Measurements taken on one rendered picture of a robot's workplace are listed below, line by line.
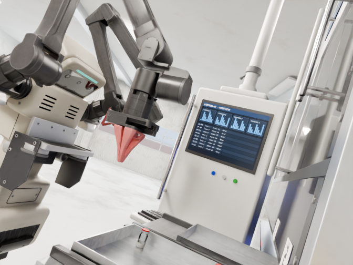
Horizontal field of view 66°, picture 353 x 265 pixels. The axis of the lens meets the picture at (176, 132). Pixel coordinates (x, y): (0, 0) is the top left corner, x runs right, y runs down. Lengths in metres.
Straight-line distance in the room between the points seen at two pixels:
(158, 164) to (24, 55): 10.29
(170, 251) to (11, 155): 0.53
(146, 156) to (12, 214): 10.09
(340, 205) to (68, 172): 0.91
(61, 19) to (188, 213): 1.07
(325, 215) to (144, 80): 0.40
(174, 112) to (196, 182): 9.63
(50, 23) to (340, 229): 0.75
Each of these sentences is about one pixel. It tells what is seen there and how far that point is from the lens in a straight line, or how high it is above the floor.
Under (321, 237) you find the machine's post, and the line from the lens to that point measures 0.42.
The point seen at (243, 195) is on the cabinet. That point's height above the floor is 1.06.
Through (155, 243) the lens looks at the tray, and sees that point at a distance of 0.80.
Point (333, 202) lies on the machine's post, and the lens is 0.42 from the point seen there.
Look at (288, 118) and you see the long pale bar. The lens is 1.22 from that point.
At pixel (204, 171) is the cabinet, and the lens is 1.46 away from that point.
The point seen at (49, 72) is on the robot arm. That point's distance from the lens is 0.80.
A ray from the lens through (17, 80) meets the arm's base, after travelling 0.86.
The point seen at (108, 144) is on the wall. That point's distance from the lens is 11.29.
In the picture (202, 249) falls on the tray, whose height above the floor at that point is 0.91.
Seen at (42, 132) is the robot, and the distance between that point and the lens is 0.96.
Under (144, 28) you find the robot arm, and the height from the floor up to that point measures 1.37.
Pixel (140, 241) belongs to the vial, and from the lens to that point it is 0.75.
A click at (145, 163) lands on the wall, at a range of 11.00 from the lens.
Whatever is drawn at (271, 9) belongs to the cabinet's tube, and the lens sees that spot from 1.77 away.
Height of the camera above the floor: 1.13
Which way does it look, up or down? 4 degrees up
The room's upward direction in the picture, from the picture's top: 19 degrees clockwise
